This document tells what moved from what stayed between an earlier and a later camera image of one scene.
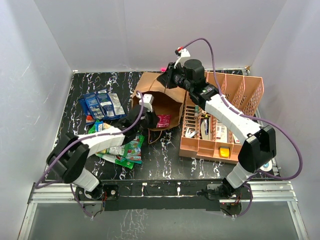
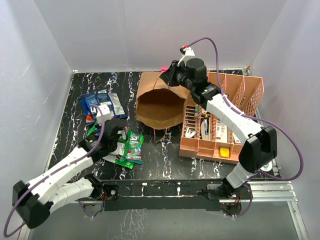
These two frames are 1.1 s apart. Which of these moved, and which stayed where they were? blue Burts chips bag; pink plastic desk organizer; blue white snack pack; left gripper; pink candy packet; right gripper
Moved: left gripper; pink candy packet
Stayed: right gripper; pink plastic desk organizer; blue Burts chips bag; blue white snack pack
